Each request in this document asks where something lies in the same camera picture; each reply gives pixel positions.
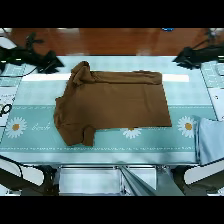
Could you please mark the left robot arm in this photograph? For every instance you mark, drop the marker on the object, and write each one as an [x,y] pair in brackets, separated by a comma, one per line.
[16,55]

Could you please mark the light blue garment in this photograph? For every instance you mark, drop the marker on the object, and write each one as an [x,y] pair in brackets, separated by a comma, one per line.
[210,140]

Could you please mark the silver frame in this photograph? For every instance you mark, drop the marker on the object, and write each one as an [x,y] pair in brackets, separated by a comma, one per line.
[133,180]

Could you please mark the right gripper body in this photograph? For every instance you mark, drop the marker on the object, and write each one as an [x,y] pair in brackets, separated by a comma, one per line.
[186,57]

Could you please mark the brown T-shirt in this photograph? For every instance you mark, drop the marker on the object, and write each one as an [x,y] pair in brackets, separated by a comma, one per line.
[116,103]

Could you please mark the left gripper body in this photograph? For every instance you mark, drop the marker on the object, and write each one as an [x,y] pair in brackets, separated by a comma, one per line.
[50,62]

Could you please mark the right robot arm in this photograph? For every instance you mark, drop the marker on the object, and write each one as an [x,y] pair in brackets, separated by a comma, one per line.
[213,52]

